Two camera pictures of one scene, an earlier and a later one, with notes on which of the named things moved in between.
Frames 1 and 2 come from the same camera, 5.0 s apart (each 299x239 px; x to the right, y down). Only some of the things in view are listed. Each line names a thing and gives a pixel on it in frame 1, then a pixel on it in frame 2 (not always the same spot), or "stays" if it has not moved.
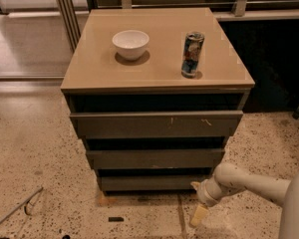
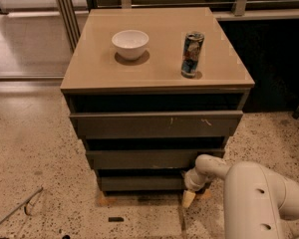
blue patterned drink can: (191, 55) stays
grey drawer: (149, 182) stays
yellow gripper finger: (198, 215) -> (187, 198)
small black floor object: (116, 219) stays
